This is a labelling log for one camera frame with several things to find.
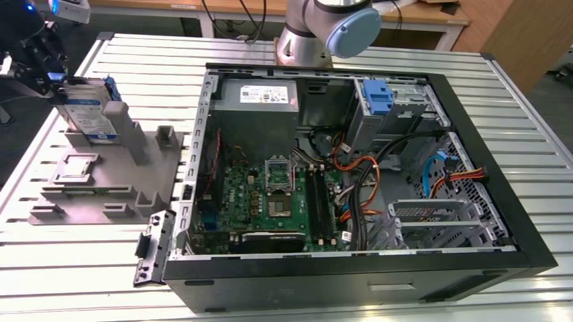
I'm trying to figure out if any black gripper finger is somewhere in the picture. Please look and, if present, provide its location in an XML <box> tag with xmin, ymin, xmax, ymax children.
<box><xmin>34</xmin><ymin>21</ymin><xmax>70</xmax><ymax>81</ymax></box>
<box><xmin>0</xmin><ymin>56</ymin><xmax>63</xmax><ymax>99</ymax></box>

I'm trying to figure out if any hard disk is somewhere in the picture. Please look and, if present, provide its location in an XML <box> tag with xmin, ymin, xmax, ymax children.
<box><xmin>47</xmin><ymin>72</ymin><xmax>123</xmax><ymax>145</ymax></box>

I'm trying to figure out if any orange red power wire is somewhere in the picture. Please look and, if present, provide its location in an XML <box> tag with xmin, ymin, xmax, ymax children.
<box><xmin>433</xmin><ymin>166</ymin><xmax>490</xmax><ymax>199</ymax></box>

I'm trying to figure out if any metal disk bay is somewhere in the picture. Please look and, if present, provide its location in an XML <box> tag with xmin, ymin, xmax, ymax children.
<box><xmin>388</xmin><ymin>198</ymin><xmax>512</xmax><ymax>251</ymax></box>

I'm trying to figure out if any grey stand leg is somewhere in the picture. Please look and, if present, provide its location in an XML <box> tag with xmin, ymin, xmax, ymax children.
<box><xmin>0</xmin><ymin>99</ymin><xmax>14</xmax><ymax>127</ymax></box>

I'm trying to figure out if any green RAM stick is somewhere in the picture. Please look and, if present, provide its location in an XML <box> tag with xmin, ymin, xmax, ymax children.
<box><xmin>58</xmin><ymin>186</ymin><xmax>118</xmax><ymax>196</ymax></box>

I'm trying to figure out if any grey parts rack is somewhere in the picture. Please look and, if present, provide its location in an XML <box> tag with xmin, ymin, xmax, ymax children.
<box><xmin>27</xmin><ymin>102</ymin><xmax>186</xmax><ymax>225</ymax></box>

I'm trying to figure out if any grey power supply unit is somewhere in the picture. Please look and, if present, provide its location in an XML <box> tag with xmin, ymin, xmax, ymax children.
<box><xmin>209</xmin><ymin>78</ymin><xmax>301</xmax><ymax>160</ymax></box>

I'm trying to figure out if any green motherboard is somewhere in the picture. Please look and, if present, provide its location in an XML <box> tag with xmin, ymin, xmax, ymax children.
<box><xmin>191</xmin><ymin>157</ymin><xmax>354</xmax><ymax>255</ymax></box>

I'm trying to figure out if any blue expansion slot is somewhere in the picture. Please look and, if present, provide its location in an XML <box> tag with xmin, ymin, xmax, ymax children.
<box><xmin>202</xmin><ymin>214</ymin><xmax>222</xmax><ymax>233</ymax></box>

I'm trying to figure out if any metal socket cover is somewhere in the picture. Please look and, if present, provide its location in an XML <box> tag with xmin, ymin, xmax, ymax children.
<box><xmin>265</xmin><ymin>156</ymin><xmax>298</xmax><ymax>195</ymax></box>

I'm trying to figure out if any CPU socket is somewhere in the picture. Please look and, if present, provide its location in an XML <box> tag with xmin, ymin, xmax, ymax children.
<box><xmin>267</xmin><ymin>194</ymin><xmax>295</xmax><ymax>219</ymax></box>

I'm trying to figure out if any black graphics card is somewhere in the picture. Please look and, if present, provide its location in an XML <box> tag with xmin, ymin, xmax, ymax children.
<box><xmin>227</xmin><ymin>230</ymin><xmax>309</xmax><ymax>255</ymax></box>

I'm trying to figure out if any blue drive latch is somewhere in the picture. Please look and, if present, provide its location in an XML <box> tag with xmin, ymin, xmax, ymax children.
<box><xmin>362</xmin><ymin>79</ymin><xmax>396</xmax><ymax>115</ymax></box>

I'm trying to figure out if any black RAM slot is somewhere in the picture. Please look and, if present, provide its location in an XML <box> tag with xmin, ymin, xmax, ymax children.
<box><xmin>317</xmin><ymin>163</ymin><xmax>339</xmax><ymax>246</ymax></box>
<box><xmin>305</xmin><ymin>163</ymin><xmax>326</xmax><ymax>246</ymax></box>

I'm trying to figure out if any metal drive cage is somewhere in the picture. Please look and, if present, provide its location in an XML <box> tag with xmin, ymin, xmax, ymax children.
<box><xmin>346</xmin><ymin>76</ymin><xmax>452</xmax><ymax>157</ymax></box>

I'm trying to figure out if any black PC case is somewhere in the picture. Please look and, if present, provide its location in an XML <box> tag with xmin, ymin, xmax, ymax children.
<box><xmin>162</xmin><ymin>62</ymin><xmax>560</xmax><ymax>315</ymax></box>

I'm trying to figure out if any light brown board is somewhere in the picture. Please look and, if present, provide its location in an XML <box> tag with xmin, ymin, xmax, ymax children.
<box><xmin>450</xmin><ymin>0</ymin><xmax>517</xmax><ymax>54</ymax></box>

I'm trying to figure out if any brown wooden cabinet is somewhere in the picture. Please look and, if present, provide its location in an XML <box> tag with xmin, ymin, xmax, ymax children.
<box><xmin>481</xmin><ymin>0</ymin><xmax>573</xmax><ymax>95</ymax></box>

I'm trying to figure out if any black wheeled chair base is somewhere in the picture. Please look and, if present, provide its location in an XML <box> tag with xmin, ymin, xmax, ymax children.
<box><xmin>553</xmin><ymin>45</ymin><xmax>573</xmax><ymax>81</ymax></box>

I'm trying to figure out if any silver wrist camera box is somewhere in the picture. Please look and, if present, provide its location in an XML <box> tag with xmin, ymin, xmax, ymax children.
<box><xmin>58</xmin><ymin>0</ymin><xmax>91</xmax><ymax>24</ymax></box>

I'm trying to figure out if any thin red wire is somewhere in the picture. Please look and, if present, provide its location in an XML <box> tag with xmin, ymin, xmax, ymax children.
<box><xmin>202</xmin><ymin>128</ymin><xmax>223</xmax><ymax>199</ymax></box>

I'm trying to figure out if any metal card retainer bracket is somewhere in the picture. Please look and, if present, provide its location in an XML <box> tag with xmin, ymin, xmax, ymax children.
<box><xmin>132</xmin><ymin>209</ymin><xmax>178</xmax><ymax>288</ymax></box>

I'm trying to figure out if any orange red wire loop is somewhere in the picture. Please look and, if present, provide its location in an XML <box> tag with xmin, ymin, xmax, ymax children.
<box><xmin>333</xmin><ymin>129</ymin><xmax>385</xmax><ymax>215</ymax></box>

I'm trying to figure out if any wooden desk white frame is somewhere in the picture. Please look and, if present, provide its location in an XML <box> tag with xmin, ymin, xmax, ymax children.
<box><xmin>67</xmin><ymin>0</ymin><xmax>474</xmax><ymax>52</ymax></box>

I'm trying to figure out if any black cable bundle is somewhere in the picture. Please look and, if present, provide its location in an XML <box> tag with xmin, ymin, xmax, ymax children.
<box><xmin>347</xmin><ymin>130</ymin><xmax>449</xmax><ymax>252</ymax></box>

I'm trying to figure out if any orange flat wire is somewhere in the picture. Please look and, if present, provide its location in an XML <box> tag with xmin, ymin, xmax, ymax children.
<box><xmin>338</xmin><ymin>208</ymin><xmax>382</xmax><ymax>224</ymax></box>

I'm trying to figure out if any blue data wire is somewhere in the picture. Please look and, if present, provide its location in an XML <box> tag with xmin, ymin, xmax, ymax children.
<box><xmin>420</xmin><ymin>150</ymin><xmax>458</xmax><ymax>199</ymax></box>

